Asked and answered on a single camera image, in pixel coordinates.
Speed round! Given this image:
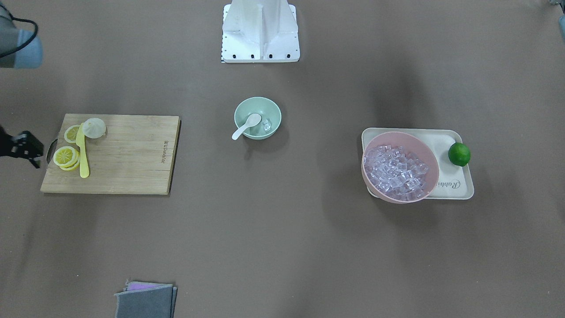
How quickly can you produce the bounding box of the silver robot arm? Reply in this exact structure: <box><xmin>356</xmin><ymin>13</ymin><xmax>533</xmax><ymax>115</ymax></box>
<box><xmin>0</xmin><ymin>3</ymin><xmax>44</xmax><ymax>169</ymax></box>

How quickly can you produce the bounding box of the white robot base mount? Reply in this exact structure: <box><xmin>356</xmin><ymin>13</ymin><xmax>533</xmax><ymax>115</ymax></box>
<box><xmin>221</xmin><ymin>0</ymin><xmax>301</xmax><ymax>63</ymax></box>

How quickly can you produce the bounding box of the white ceramic spoon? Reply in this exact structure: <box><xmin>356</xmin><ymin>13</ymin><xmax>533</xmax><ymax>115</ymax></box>
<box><xmin>231</xmin><ymin>113</ymin><xmax>262</xmax><ymax>140</ymax></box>

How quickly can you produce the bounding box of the yellow plastic knife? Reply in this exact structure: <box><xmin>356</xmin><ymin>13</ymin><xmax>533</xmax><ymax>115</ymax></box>
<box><xmin>76</xmin><ymin>123</ymin><xmax>90</xmax><ymax>178</ymax></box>

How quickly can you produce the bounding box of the white lemon half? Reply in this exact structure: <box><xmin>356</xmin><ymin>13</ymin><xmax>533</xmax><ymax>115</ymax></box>
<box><xmin>82</xmin><ymin>117</ymin><xmax>106</xmax><ymax>139</ymax></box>

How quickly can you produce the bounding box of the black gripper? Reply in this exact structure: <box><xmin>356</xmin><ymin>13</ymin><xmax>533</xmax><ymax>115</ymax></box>
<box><xmin>0</xmin><ymin>127</ymin><xmax>44</xmax><ymax>169</ymax></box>

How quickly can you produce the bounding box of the purple cloth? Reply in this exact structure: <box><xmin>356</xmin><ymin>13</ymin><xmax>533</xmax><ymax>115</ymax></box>
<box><xmin>124</xmin><ymin>280</ymin><xmax>172</xmax><ymax>292</ymax></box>

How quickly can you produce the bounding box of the mint green bowl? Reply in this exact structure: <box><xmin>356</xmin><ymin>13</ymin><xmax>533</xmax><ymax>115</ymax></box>
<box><xmin>232</xmin><ymin>97</ymin><xmax>282</xmax><ymax>140</ymax></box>

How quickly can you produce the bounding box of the grey folded cloth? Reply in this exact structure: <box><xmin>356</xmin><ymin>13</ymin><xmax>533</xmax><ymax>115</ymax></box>
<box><xmin>115</xmin><ymin>284</ymin><xmax>177</xmax><ymax>318</ymax></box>

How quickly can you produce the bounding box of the green lime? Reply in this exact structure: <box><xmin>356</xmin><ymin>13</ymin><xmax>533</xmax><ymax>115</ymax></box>
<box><xmin>448</xmin><ymin>142</ymin><xmax>471</xmax><ymax>167</ymax></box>

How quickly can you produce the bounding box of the upper lemon slice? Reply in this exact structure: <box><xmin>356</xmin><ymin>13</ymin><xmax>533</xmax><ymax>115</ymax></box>
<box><xmin>63</xmin><ymin>125</ymin><xmax>81</xmax><ymax>144</ymax></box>

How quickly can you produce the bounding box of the pile of ice cubes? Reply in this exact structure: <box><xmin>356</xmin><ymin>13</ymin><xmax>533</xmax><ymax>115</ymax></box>
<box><xmin>362</xmin><ymin>145</ymin><xmax>430</xmax><ymax>201</ymax></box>

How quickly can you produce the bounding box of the cream rectangular tray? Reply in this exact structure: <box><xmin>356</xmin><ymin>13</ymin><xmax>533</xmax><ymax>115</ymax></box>
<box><xmin>361</xmin><ymin>127</ymin><xmax>475</xmax><ymax>201</ymax></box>

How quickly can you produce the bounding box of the pink bowl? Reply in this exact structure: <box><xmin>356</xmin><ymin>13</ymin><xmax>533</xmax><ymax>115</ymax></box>
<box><xmin>361</xmin><ymin>128</ymin><xmax>440</xmax><ymax>204</ymax></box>

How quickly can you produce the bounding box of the single ice cube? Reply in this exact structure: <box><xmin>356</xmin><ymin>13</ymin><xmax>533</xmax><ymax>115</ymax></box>
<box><xmin>260</xmin><ymin>118</ymin><xmax>272</xmax><ymax>133</ymax></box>

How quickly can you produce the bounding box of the bamboo cutting board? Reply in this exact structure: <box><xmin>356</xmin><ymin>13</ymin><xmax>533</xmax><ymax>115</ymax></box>
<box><xmin>41</xmin><ymin>114</ymin><xmax>181</xmax><ymax>195</ymax></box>

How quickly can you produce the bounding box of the lower lemon slices stack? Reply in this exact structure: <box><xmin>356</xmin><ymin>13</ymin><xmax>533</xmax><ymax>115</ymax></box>
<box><xmin>53</xmin><ymin>146</ymin><xmax>80</xmax><ymax>171</ymax></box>

